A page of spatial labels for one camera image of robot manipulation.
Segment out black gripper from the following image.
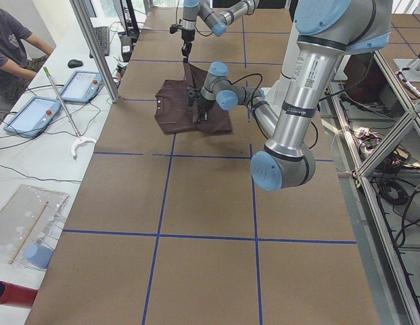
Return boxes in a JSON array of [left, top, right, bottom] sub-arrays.
[[170, 22, 196, 64], [187, 87, 215, 124]]

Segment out dark brown t-shirt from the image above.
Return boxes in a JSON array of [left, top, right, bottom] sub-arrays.
[[154, 62, 233, 135]]

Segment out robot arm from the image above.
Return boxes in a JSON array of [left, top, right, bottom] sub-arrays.
[[170, 0, 260, 62], [196, 1, 392, 191]]

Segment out black keyboard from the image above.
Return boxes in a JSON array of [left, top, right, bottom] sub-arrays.
[[93, 26, 110, 56]]

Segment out far teach pendant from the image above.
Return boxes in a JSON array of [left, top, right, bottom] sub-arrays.
[[60, 70, 102, 104]]

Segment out teach pendant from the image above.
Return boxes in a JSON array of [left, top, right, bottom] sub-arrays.
[[60, 70, 102, 104], [3, 96, 61, 138]]

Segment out black computer mouse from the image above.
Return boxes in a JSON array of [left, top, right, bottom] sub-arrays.
[[67, 59, 83, 68]]

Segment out white reacher grabber stick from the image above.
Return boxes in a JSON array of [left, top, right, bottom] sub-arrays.
[[43, 67, 96, 160]]

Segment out near teach pendant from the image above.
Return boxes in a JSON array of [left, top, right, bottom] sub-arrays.
[[3, 96, 61, 138]]

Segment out seated person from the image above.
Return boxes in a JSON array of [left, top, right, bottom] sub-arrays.
[[0, 9, 54, 102]]

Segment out clear plastic bag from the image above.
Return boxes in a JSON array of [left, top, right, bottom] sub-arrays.
[[0, 185, 69, 269]]

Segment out blue plastic cup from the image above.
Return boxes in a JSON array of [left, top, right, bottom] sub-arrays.
[[24, 244, 53, 269]]

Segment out red cylinder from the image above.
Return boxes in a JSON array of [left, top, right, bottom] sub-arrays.
[[0, 281, 38, 309]]

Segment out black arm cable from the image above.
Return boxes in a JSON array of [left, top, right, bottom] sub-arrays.
[[229, 72, 269, 123]]

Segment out aluminium frame post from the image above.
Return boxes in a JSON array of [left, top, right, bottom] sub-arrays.
[[70, 0, 119, 103]]

